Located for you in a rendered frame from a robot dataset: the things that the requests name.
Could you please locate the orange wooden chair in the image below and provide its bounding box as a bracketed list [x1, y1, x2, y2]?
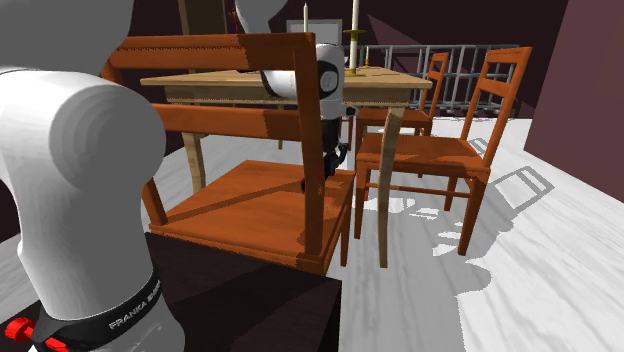
[99, 32, 358, 278]
[347, 51, 451, 151]
[353, 46, 534, 258]

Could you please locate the tall white candle brass holder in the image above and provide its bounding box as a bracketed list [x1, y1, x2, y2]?
[342, 0, 368, 77]

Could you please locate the light wooden table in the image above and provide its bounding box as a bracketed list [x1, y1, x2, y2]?
[139, 66, 434, 270]

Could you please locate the grey metal railing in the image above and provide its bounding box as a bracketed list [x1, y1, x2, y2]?
[341, 44, 521, 119]

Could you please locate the brown wooden door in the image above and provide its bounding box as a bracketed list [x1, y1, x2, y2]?
[176, 0, 230, 37]

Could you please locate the dark robot stand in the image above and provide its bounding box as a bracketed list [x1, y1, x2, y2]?
[144, 232, 343, 352]

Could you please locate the grey framed wall picture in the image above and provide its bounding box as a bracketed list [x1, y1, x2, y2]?
[285, 18, 344, 48]

